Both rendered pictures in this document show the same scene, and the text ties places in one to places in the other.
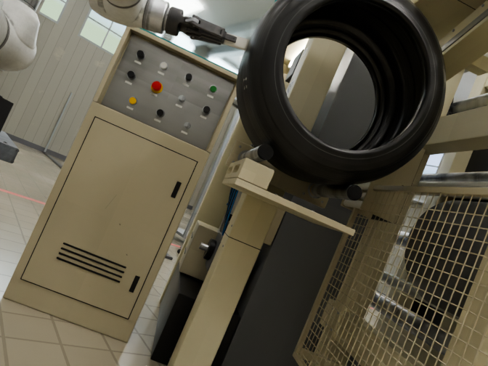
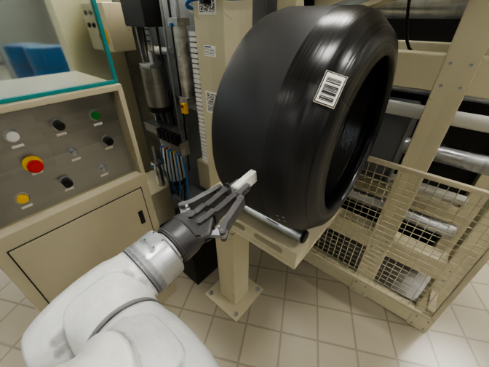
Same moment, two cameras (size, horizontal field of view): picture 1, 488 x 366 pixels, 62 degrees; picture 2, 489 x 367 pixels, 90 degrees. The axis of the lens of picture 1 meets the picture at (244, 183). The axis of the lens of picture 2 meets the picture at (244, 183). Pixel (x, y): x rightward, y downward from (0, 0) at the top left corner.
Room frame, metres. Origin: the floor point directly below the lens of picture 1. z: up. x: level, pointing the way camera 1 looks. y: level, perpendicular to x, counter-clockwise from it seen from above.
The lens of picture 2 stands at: (0.84, 0.48, 1.47)
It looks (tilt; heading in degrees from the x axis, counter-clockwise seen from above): 34 degrees down; 318
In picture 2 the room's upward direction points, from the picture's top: straight up
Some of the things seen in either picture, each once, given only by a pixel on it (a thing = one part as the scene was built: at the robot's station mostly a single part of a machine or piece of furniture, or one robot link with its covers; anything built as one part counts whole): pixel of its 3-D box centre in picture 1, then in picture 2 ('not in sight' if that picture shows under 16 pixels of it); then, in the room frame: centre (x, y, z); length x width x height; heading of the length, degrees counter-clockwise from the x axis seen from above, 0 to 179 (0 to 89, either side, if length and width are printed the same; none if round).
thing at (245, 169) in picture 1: (246, 174); (259, 226); (1.28, 0.00, 0.83); 0.36 x 0.09 x 0.06; 8
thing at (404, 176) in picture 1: (380, 179); not in sight; (1.57, -0.48, 1.05); 0.20 x 0.15 x 0.30; 8
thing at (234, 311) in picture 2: not in sight; (234, 290); (1.55, -0.08, 0.01); 0.27 x 0.27 x 0.02; 8
